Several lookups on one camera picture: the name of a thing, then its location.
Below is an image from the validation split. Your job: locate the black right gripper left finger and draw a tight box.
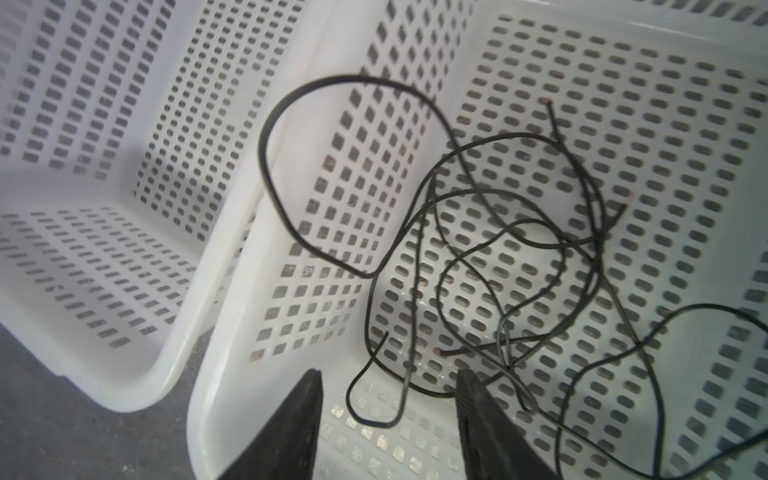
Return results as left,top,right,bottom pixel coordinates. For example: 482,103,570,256
221,369,323,479

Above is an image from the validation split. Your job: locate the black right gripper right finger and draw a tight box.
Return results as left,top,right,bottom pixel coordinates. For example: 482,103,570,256
455,369,557,480

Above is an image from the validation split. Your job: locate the white plastic basket middle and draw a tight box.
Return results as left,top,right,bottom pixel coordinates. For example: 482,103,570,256
187,1,767,479

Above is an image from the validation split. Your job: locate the white plastic basket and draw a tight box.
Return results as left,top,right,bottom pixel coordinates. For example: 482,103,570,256
187,1,767,479
1,1,333,413

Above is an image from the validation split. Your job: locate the white plastic basket left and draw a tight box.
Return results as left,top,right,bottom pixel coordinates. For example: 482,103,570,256
1,1,333,413

